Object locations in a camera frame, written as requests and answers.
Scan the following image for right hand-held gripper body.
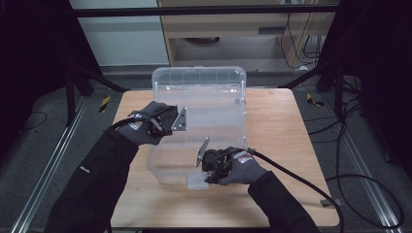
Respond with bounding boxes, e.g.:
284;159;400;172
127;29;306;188
194;136;234;178

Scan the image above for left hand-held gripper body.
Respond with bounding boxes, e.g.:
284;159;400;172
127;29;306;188
150;105;189;137

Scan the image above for clear plastic storage box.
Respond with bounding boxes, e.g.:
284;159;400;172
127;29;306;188
147;66;249;190

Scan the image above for person's left hand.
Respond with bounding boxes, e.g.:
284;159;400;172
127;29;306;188
116;100;171;147

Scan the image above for person's right hand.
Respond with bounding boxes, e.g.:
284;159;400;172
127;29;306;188
217;151;269;186

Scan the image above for yellow black floor tape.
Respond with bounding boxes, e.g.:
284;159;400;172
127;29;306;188
305;92;325;108
98;95;112;114

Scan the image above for white cabinet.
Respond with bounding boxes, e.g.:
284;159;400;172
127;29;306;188
69;0;170;67

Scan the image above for black metal stand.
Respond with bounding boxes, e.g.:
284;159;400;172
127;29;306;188
279;61;346;121
62;61;130;127

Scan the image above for light wooden desk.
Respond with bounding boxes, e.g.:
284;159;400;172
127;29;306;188
157;0;338;70

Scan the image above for grey tape strip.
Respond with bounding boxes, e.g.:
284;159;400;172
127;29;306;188
320;197;343;209

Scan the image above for dark curtain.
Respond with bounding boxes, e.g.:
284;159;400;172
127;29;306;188
0;0;102;159
319;0;412;181

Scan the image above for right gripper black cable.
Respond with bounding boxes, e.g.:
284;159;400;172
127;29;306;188
212;147;405;233

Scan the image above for black horizontal frame bar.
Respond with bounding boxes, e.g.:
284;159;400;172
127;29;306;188
72;5;341;18

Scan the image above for thin black floor cable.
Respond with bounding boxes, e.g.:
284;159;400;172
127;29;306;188
18;111;49;132

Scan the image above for aluminium floor rail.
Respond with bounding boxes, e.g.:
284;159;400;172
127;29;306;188
323;95;404;233
9;96;90;233

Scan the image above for black floor cables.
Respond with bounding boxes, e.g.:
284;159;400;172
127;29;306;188
303;77;368;149

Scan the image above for hanging desk cables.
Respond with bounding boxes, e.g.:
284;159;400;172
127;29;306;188
279;13;325;71

